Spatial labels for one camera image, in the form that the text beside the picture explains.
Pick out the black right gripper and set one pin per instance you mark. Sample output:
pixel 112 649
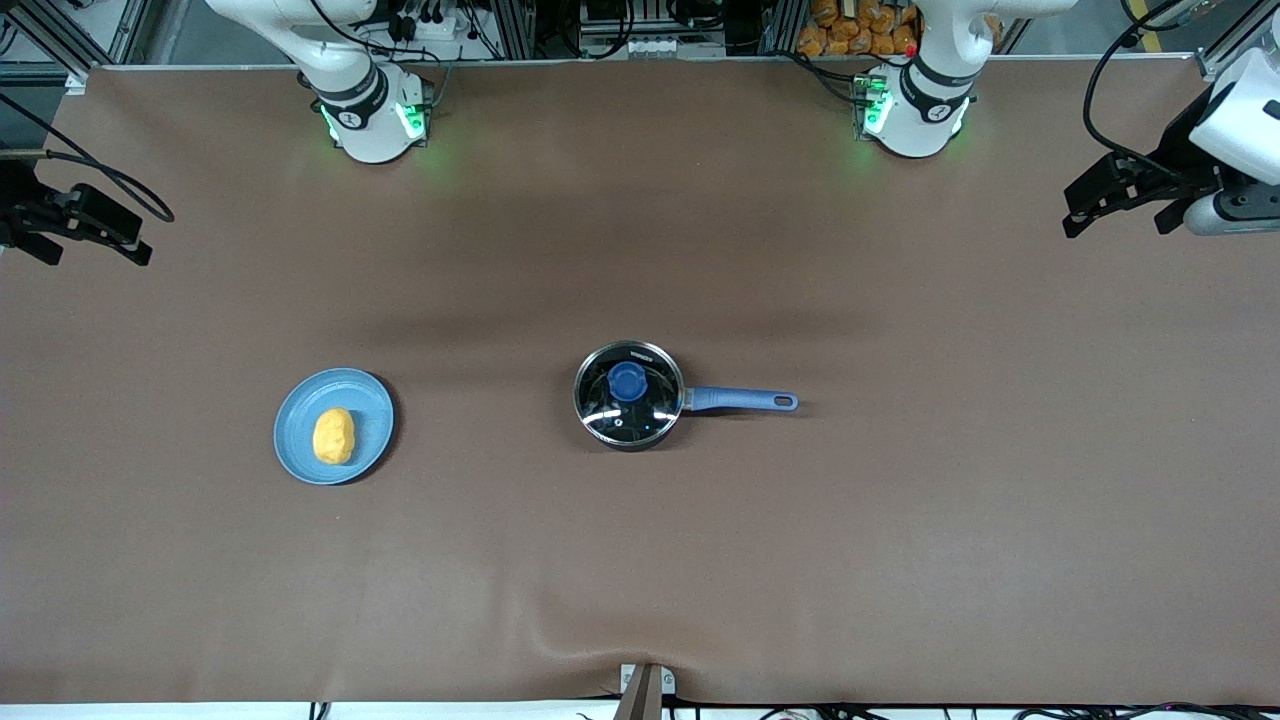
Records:
pixel 18 205

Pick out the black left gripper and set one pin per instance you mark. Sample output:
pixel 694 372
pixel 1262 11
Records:
pixel 1178 166

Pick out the yellow potato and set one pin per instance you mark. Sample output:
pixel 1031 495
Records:
pixel 334 437

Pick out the glass lid with blue knob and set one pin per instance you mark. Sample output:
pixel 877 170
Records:
pixel 628 382

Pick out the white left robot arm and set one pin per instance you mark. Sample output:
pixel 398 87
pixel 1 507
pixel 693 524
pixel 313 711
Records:
pixel 920 120

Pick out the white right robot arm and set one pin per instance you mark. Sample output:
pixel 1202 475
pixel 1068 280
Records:
pixel 365 120

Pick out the blue round plate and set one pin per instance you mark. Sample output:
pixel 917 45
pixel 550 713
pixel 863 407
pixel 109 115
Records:
pixel 300 440

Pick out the bag of orange items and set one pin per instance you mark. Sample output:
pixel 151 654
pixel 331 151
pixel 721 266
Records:
pixel 850 30

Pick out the white power strip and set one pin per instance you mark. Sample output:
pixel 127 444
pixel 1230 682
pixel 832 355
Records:
pixel 630 46

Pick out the brown table mat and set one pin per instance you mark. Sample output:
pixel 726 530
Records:
pixel 640 580

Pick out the aluminium frame post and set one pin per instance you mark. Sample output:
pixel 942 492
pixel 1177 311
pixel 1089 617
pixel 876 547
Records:
pixel 782 25
pixel 512 25

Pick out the metal table clamp bracket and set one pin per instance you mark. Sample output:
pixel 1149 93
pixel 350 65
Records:
pixel 642 690

